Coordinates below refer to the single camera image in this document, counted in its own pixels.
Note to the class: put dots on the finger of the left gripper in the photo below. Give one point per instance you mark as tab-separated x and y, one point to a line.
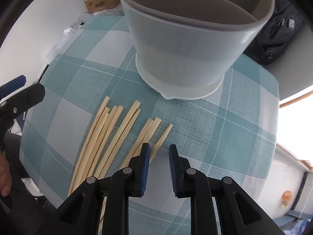
11	86
19	103

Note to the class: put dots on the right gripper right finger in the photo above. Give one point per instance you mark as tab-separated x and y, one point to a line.
218	206

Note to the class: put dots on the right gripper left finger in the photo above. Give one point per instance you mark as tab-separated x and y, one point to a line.
100	206

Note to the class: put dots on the bamboo chopstick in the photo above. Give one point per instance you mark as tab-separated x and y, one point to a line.
160	142
82	168
119	143
93	145
116	137
149	134
103	138
142	133
86	141

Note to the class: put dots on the person left hand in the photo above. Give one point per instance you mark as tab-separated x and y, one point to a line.
5	176

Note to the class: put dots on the teal checkered tablecloth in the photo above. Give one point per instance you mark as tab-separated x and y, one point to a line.
96	103

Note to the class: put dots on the white plastic bag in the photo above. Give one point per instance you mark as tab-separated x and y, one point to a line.
67	34

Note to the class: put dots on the black backpack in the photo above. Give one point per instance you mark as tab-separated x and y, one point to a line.
273	39

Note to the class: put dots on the white grey utensil holder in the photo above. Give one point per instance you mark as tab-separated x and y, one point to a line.
185	47

